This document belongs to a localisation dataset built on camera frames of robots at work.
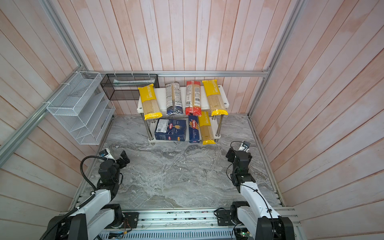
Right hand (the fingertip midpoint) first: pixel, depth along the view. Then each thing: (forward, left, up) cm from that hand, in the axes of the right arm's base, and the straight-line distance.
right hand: (238, 148), depth 86 cm
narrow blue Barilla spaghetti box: (+14, +26, -3) cm, 30 cm away
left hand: (-5, +70, -2) cm, 71 cm away
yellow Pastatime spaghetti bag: (+12, +17, -4) cm, 22 cm away
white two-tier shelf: (+29, +10, -8) cm, 31 cm away
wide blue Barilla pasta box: (+12, +41, +1) cm, 43 cm away
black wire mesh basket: (+41, +75, +14) cm, 87 cm away
